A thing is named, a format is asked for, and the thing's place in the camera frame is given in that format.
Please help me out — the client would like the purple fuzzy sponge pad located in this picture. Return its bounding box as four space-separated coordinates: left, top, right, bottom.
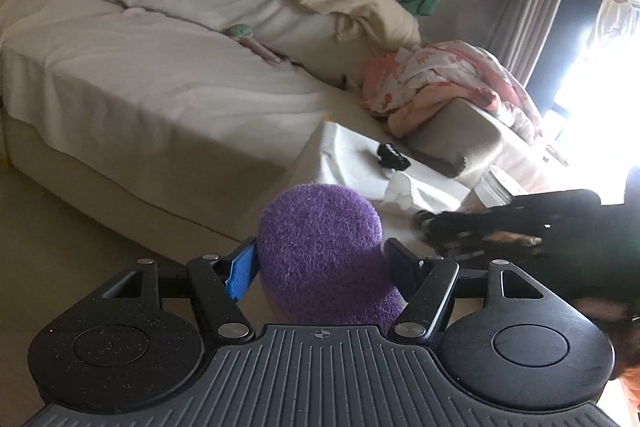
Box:
257 183 405 331

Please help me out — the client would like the brown furry tail keychain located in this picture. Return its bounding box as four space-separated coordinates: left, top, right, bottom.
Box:
482 231 542 248

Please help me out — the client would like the tall tan lidded canister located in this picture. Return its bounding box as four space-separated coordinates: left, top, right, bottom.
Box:
473 166 522 208

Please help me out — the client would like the white folded towel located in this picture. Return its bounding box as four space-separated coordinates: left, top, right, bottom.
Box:
380 170 471 214

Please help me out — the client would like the small black clip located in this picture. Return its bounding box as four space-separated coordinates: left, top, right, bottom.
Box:
376 143 411 171

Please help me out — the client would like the white table cloth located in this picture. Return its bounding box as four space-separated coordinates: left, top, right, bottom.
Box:
285 121 470 258

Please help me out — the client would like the pink floral blanket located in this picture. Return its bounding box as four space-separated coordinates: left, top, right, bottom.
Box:
361 40 542 144

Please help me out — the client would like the beige sofa with cover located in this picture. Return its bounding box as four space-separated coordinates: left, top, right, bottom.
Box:
1 0 386 259

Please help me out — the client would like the small doll on sofa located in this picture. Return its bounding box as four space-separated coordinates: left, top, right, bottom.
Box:
222 24 282 65

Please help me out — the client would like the cream pillow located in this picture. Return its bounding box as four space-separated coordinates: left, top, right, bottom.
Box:
297 0 421 51

